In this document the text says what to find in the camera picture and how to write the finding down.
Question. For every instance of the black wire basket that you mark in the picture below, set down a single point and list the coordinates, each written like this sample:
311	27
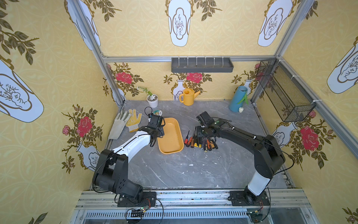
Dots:
288	97

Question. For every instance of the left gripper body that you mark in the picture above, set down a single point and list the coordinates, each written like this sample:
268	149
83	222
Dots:
155	131

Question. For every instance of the yellow storage box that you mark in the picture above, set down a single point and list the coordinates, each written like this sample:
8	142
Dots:
172	141

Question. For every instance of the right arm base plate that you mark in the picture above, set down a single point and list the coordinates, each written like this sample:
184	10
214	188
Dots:
246	198

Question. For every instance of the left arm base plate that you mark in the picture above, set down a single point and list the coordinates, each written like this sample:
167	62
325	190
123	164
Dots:
146	198

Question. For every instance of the grey wall shelf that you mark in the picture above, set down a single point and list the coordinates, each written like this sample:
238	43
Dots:
201	65

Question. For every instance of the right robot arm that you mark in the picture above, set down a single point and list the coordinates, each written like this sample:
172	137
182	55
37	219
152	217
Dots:
268	157

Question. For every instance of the sunflower seed jar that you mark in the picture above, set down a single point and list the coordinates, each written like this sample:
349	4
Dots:
158	112

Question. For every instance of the orange grip black screwdriver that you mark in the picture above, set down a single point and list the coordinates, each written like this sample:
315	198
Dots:
212	145

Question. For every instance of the yellow watering can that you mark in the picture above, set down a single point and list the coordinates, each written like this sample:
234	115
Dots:
188	96

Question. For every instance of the red grip black screwdriver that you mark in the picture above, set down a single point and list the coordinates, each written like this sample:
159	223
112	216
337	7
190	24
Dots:
186	139

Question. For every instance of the long white leather glove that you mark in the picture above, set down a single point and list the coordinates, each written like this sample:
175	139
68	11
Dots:
119	123

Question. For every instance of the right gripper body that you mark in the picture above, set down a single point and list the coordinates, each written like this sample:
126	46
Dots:
203	132

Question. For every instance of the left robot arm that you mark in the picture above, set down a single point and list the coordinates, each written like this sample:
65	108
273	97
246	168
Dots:
111	173

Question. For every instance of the yellow dotted work glove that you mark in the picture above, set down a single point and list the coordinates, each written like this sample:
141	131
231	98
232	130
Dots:
134	120

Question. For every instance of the teal vase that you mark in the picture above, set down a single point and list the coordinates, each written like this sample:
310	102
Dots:
240	97

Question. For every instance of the white flower pot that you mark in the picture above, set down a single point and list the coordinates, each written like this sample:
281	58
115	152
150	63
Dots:
152	100

